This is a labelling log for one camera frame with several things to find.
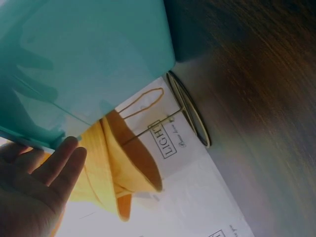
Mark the person's left hand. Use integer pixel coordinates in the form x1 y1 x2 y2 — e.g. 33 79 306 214
0 135 88 237

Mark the translucent teal plastic container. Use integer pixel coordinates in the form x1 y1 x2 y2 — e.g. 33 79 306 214
0 0 176 151

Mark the yellow fabric hat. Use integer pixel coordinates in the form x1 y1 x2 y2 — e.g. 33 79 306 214
23 110 165 237

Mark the gold wire stand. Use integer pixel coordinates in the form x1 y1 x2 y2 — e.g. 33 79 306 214
118 70 212 149

